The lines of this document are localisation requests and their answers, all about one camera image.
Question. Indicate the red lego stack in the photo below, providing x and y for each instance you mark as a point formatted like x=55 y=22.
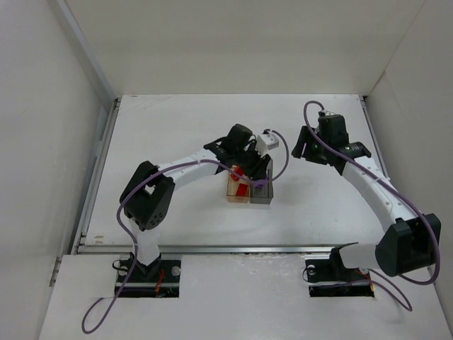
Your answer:
x=242 y=190
x=236 y=173

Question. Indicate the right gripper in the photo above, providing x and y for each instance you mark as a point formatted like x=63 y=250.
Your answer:
x=303 y=142

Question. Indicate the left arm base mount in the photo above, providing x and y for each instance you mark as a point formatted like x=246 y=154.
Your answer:
x=159 y=280

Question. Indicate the aluminium front rail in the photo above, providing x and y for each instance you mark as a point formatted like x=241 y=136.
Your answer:
x=207 y=249

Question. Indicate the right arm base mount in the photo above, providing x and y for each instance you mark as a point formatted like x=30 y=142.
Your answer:
x=328 y=277

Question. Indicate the amber transparent container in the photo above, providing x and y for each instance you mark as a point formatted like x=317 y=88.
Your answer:
x=231 y=191

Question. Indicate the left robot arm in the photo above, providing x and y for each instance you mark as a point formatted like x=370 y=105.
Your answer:
x=147 y=196

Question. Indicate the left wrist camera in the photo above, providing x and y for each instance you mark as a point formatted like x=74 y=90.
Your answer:
x=265 y=142

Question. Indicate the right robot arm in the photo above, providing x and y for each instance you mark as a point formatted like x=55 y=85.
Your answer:
x=410 y=239

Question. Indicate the grey transparent container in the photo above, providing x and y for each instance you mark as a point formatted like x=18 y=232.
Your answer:
x=263 y=194

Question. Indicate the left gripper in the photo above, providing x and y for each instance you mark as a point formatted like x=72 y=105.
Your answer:
x=257 y=164

